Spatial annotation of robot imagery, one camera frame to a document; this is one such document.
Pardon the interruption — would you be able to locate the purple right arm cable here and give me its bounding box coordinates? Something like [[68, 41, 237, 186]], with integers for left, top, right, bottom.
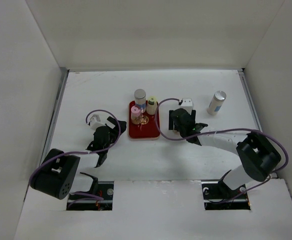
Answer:
[[154, 97, 290, 204]]

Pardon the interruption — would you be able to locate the yellow cap spice bottle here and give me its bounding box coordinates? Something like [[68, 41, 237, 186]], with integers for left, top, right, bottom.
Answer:
[[146, 96, 158, 116]]

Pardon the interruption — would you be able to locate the aluminium side rail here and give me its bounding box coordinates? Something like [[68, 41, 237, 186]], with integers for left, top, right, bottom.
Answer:
[[40, 67, 69, 161], [238, 68, 263, 132]]

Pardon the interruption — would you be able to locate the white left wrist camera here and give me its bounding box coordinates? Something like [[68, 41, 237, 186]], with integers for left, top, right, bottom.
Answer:
[[88, 114, 105, 131]]

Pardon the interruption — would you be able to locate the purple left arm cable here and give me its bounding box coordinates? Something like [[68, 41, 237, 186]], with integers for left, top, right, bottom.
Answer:
[[28, 109, 122, 188]]

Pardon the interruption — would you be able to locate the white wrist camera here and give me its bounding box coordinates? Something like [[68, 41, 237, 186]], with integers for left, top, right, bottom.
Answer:
[[88, 114, 105, 131], [178, 98, 194, 111]]

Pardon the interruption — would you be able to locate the pink cap spice bottle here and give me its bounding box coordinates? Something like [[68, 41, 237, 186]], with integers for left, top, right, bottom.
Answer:
[[130, 105, 142, 125]]

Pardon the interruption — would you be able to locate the right aluminium side rail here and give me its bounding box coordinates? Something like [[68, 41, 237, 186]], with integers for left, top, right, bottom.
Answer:
[[238, 68, 263, 132]]

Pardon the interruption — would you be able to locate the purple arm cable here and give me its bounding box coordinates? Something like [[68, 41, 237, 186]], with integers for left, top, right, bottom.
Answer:
[[154, 97, 290, 204], [28, 109, 122, 188]]

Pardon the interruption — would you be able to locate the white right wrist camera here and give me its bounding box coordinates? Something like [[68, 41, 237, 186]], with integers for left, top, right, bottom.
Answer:
[[178, 98, 194, 111]]

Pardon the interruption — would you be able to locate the tall jar blue label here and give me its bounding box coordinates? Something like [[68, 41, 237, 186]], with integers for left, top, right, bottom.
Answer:
[[134, 89, 147, 113]]

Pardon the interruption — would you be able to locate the left aluminium side rail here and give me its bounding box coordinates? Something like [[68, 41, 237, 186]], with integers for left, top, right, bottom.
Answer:
[[40, 67, 69, 161]]

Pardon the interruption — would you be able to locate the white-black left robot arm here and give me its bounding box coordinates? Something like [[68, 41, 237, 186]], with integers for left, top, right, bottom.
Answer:
[[29, 114, 127, 200]]

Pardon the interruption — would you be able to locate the red lacquer tray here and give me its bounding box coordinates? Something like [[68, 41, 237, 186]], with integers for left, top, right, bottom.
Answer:
[[127, 101, 160, 140]]

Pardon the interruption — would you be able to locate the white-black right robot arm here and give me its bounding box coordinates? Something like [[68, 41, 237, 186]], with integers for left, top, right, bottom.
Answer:
[[168, 108, 282, 201]]

